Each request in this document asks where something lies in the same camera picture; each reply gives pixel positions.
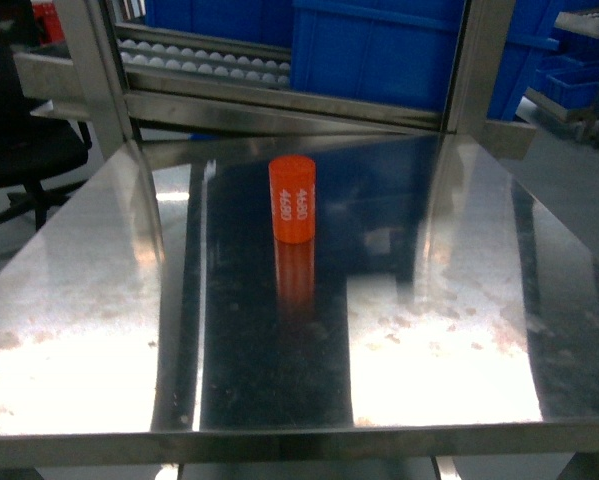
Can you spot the small blue bin right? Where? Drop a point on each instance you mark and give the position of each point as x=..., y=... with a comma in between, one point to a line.
x=564, y=87

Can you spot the blue crate behind left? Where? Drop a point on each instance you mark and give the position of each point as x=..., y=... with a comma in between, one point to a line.
x=256, y=21

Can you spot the steel roller conveyor rack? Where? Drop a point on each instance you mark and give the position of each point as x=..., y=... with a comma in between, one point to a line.
x=84, y=79

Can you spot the orange cylindrical capacitor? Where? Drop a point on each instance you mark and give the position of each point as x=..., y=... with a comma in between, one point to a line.
x=292, y=184

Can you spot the large blue plastic crate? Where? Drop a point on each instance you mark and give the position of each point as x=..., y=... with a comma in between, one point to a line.
x=402, y=52

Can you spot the black office chair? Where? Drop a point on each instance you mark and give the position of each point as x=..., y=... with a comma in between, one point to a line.
x=32, y=149

